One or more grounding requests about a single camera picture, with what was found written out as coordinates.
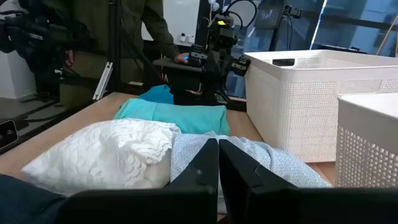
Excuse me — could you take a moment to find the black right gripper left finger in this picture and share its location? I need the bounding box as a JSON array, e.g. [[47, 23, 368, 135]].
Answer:
[[57, 138, 220, 224]]

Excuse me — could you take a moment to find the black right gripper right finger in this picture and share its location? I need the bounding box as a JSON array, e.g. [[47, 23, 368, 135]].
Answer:
[[219, 139, 398, 224]]

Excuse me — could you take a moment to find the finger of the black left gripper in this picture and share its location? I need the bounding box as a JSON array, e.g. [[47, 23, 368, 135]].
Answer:
[[188, 43, 208, 68], [229, 55, 251, 77]]

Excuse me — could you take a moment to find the light blue patterned garment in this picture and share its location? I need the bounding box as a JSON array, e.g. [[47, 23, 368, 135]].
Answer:
[[169, 130, 332, 215]]

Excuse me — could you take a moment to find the bright blue garment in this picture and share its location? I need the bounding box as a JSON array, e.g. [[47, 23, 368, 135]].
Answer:
[[137, 84, 174, 105]]

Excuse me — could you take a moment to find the teal garment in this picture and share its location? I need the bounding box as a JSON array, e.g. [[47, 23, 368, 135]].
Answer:
[[114, 98, 231, 136]]

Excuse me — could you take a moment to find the white lace garment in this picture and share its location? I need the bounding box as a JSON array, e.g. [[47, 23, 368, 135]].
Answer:
[[21, 118, 182, 197]]

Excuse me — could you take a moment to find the dark navy garment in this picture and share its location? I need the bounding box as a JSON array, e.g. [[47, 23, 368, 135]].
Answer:
[[0, 174, 68, 224]]

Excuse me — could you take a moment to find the person's hand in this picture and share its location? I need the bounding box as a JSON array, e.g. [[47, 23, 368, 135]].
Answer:
[[64, 49, 75, 68], [174, 52, 190, 65]]

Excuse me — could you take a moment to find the dark grey desk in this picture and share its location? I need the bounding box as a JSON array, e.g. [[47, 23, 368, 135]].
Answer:
[[152, 57, 206, 74]]

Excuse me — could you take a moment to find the white board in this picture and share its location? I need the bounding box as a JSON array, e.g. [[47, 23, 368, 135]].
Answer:
[[141, 0, 200, 43]]

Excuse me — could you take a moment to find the dark monitor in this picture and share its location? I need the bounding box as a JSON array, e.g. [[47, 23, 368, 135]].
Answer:
[[254, 0, 287, 30]]

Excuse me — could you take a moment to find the white fine-mesh laundry basket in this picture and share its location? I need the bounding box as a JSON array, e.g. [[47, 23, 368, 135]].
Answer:
[[243, 49, 398, 163]]

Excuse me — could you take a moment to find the black upright pole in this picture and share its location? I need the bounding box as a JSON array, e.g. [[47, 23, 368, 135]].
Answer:
[[107, 0, 123, 91]]

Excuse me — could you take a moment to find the silver aluminium profile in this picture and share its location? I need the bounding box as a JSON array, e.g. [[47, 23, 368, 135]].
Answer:
[[92, 61, 113, 101]]

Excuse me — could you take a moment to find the person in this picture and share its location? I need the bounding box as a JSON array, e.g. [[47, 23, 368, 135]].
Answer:
[[43, 0, 190, 110]]

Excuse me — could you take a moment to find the white large-hole laundry basket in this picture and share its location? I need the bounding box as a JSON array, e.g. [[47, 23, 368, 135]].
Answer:
[[335, 92, 398, 189]]

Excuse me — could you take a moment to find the black equipment on stand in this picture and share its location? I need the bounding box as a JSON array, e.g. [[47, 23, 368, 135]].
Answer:
[[0, 11, 65, 101]]

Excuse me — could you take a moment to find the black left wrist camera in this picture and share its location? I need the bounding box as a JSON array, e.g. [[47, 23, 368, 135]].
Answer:
[[213, 14, 236, 35]]

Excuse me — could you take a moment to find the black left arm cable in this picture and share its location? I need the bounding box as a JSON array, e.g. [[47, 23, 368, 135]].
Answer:
[[223, 0, 259, 30]]

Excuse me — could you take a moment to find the black table-level camera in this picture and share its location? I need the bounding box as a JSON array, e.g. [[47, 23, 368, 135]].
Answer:
[[0, 119, 19, 151]]

